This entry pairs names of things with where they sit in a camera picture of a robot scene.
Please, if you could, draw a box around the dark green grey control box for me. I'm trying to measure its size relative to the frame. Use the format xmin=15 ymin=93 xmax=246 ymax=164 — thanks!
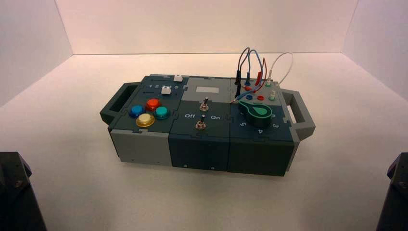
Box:
xmin=99 ymin=74 xmax=316 ymax=177

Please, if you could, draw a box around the red push button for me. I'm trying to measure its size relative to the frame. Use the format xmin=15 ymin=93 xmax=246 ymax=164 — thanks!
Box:
xmin=146 ymin=98 xmax=161 ymax=111

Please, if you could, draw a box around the blue push button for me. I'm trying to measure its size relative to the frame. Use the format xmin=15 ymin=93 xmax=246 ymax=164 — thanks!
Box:
xmin=128 ymin=104 xmax=146 ymax=118

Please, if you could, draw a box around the teal push button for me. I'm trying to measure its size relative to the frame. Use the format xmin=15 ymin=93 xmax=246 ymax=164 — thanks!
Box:
xmin=154 ymin=106 xmax=170 ymax=120

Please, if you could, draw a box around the white jumper cable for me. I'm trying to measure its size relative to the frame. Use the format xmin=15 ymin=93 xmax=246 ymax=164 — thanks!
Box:
xmin=268 ymin=52 xmax=294 ymax=86

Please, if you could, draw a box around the blue jumper cable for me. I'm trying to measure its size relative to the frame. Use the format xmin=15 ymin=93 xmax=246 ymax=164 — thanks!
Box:
xmin=244 ymin=49 xmax=265 ymax=86

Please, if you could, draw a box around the red jumper cable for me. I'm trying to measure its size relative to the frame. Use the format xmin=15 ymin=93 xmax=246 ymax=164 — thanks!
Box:
xmin=230 ymin=57 xmax=268 ymax=104

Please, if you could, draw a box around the black jumper cable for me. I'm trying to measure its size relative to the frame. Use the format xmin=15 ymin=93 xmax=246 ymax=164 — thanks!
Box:
xmin=234 ymin=47 xmax=251 ymax=98

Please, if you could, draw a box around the yellow push button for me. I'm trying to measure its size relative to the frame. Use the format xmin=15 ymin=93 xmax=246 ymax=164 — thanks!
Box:
xmin=136 ymin=113 xmax=156 ymax=128

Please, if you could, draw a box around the green rotary knob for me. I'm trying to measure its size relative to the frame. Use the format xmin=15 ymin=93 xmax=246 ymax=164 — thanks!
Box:
xmin=238 ymin=101 xmax=273 ymax=128

